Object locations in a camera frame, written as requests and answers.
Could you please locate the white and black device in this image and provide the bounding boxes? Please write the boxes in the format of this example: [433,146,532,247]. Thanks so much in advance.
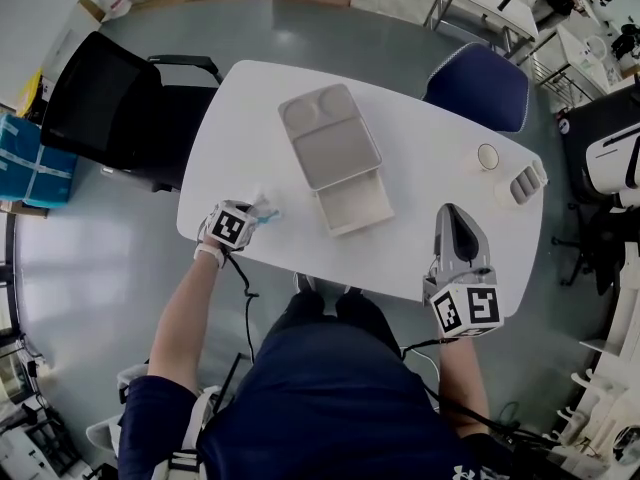
[584,122,640,210]

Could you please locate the white wrist strap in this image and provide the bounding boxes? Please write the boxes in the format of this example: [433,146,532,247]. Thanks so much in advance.
[193,241,227,270]

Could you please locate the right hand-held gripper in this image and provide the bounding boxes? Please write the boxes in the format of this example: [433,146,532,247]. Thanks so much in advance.
[422,202,505,340]

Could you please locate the beige drawer box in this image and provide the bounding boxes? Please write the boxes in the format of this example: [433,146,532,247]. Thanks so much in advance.
[277,83,396,239]

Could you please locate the small clear plastic packet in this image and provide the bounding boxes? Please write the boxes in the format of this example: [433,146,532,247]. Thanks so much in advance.
[248,183,283,229]

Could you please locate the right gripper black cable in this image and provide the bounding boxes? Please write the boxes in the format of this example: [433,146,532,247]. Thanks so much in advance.
[398,337,554,445]

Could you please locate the black mesh office chair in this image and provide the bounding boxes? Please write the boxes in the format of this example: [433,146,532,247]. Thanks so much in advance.
[39,30,225,193]

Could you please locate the white compartment holder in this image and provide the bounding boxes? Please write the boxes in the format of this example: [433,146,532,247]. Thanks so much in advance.
[493,158,549,209]

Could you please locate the person's right forearm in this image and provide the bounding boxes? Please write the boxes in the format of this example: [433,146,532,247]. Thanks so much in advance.
[438,335,492,438]

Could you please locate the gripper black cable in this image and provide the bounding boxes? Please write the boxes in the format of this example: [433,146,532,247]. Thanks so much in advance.
[225,251,262,365]
[398,337,554,445]

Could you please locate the blue bundle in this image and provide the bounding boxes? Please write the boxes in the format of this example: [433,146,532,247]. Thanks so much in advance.
[0,113,79,210]

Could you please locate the dark blue chair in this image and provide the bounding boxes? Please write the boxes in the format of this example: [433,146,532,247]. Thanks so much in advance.
[421,42,531,135]

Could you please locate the light grey chair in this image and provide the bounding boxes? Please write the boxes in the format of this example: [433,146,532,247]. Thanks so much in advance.
[84,362,151,465]

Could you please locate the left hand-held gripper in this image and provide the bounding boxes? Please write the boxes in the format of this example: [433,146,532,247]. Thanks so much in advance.
[197,198,262,255]

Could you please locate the white metal frame desk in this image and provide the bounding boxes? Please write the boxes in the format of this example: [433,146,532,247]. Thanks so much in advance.
[424,0,541,52]

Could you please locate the person's left forearm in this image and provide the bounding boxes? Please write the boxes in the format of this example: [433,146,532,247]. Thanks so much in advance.
[147,247,227,397]

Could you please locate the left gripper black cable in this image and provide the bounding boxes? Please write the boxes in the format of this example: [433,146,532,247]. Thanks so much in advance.
[225,251,262,365]

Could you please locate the person's navy clothed body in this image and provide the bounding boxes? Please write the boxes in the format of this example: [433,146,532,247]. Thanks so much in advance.
[116,287,507,480]

